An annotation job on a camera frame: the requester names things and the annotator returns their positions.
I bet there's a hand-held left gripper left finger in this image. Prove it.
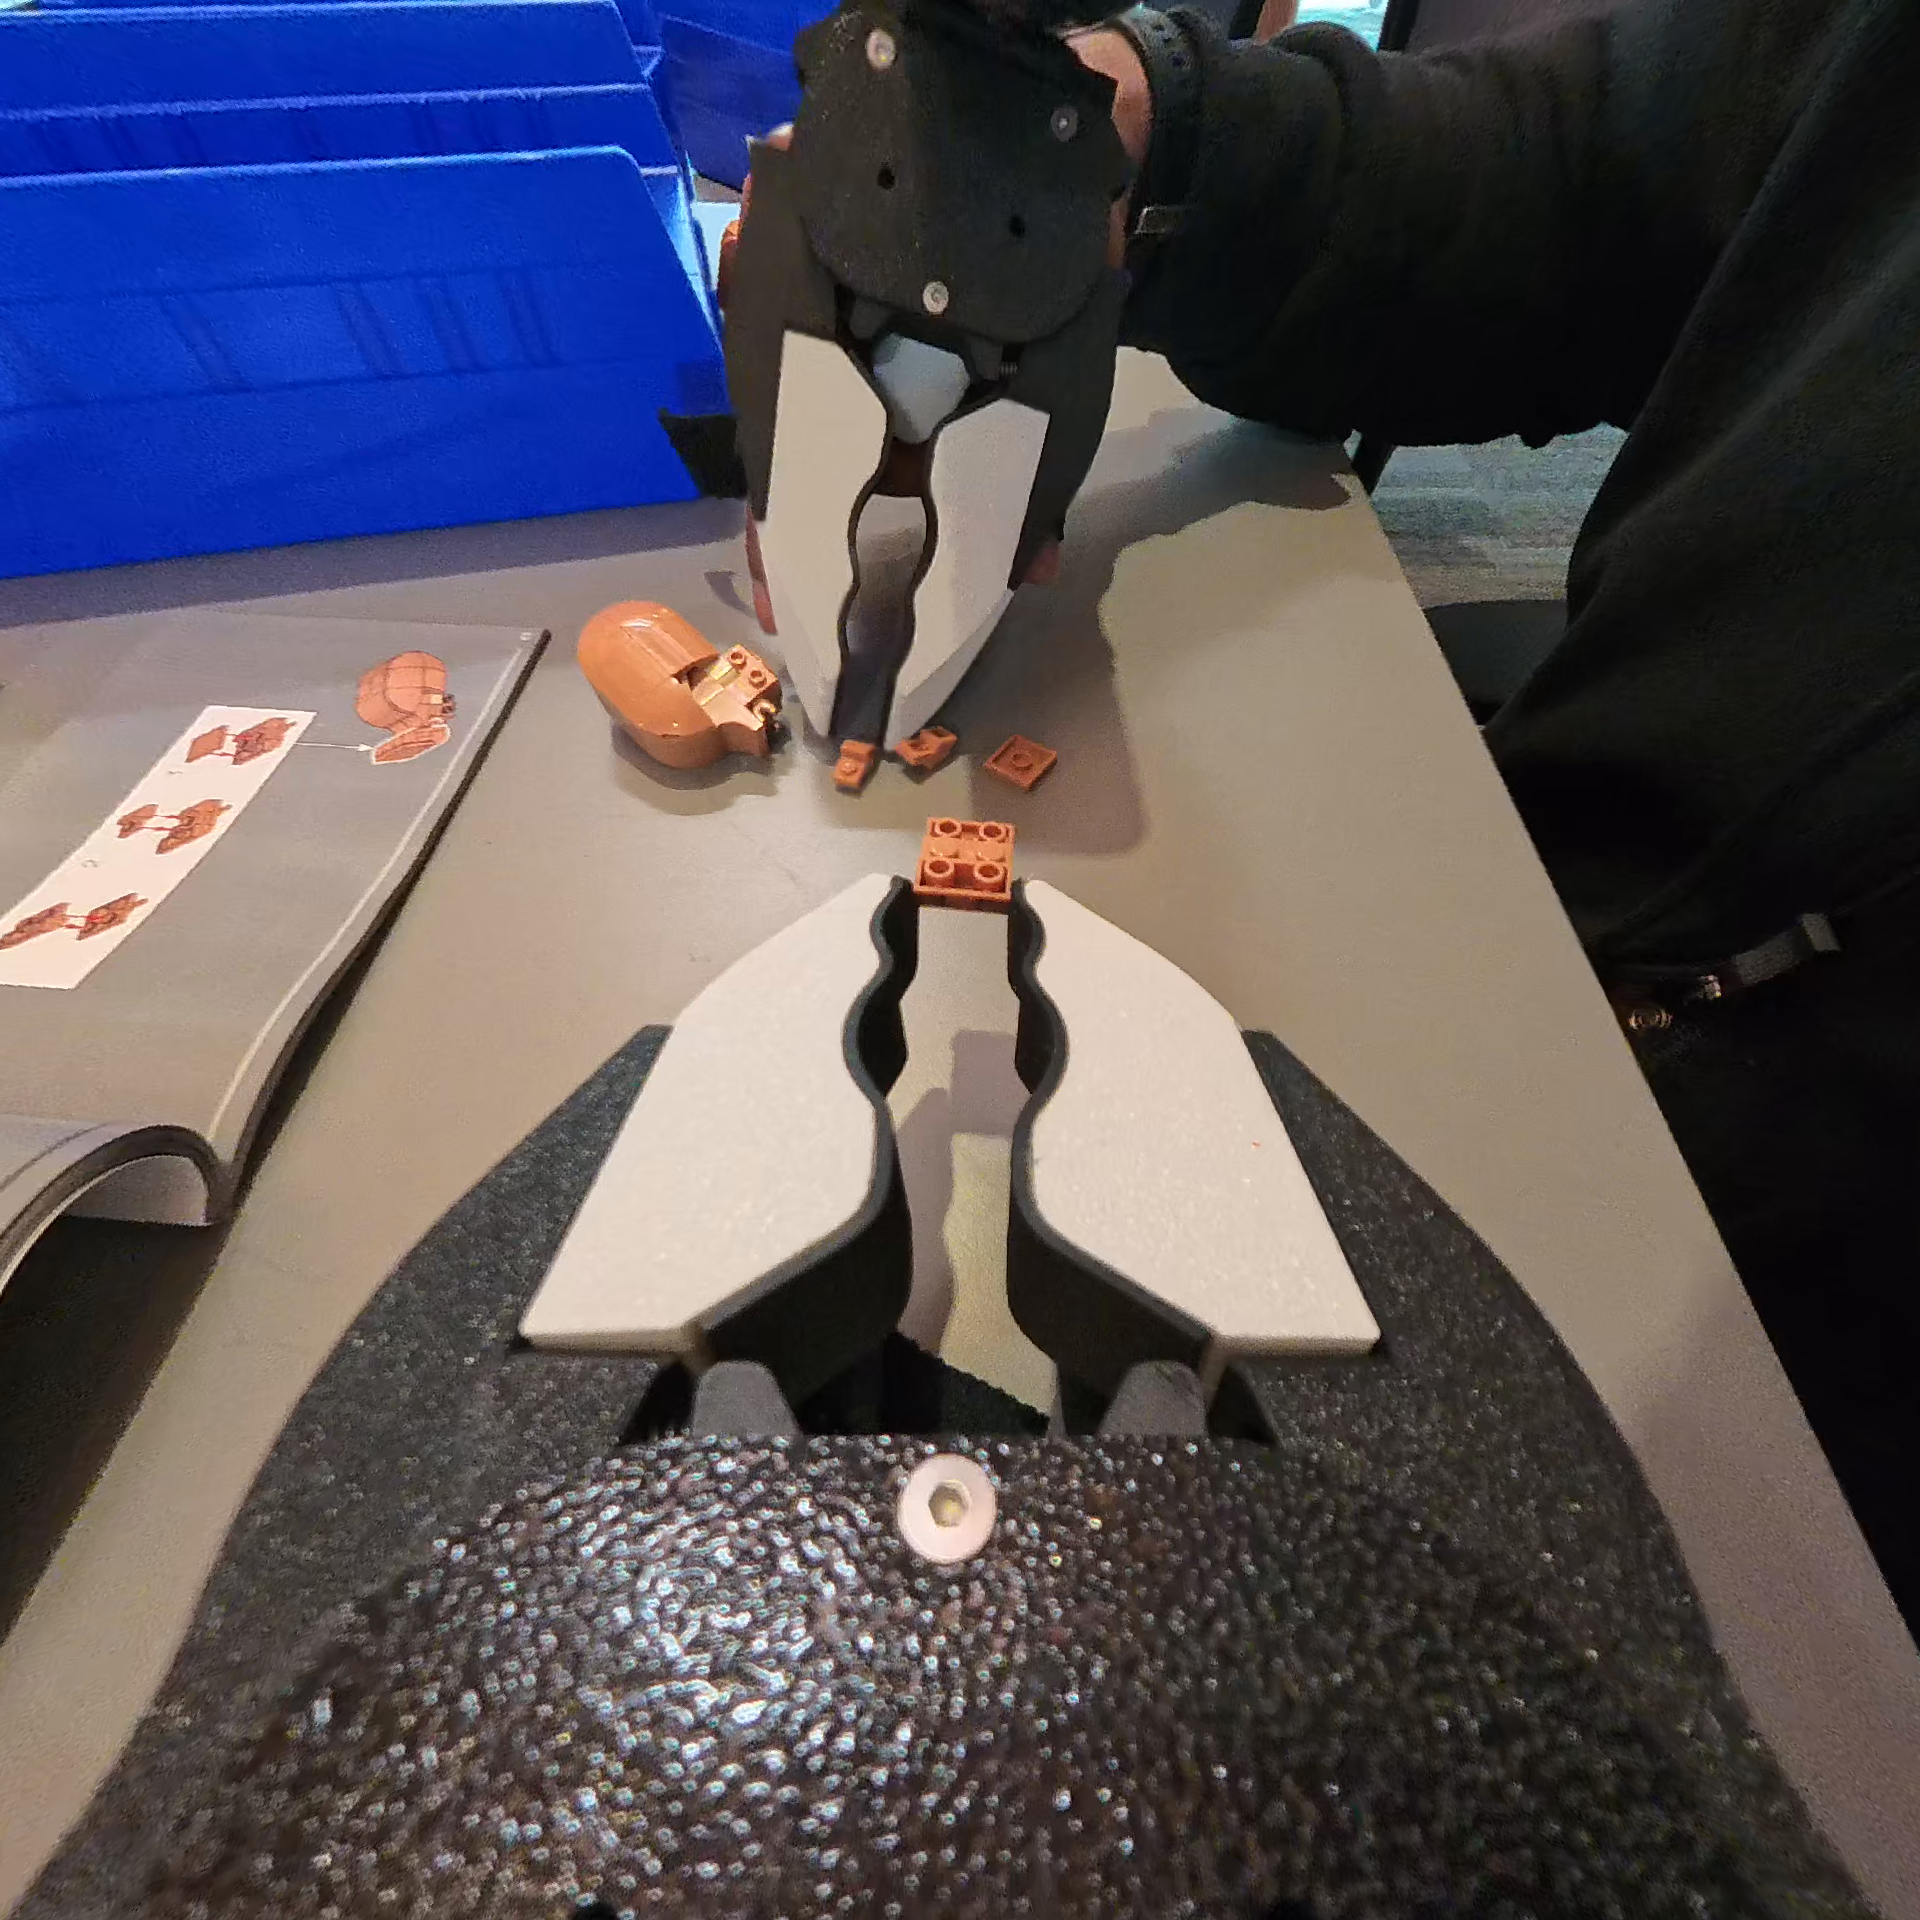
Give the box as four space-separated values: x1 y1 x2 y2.
519 880 911 1357

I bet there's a grey desk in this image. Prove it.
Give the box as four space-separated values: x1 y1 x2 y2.
0 360 1920 1920

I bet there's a person's right forearm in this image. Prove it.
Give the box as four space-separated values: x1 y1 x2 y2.
1140 0 1681 452

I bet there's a round brown brick assembly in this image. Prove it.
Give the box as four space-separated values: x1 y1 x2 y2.
573 599 790 776

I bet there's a row of blue plastic bins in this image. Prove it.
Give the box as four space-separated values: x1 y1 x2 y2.
0 0 812 580

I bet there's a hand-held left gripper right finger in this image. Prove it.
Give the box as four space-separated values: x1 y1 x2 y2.
1004 880 1384 1367

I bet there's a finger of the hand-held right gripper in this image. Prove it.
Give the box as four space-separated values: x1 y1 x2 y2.
772 324 903 746
887 390 1052 742

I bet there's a brown two-stud brick plate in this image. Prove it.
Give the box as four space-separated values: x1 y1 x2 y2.
916 815 1021 904

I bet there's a grey instruction booklet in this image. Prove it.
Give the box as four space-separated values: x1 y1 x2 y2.
0 615 551 1291

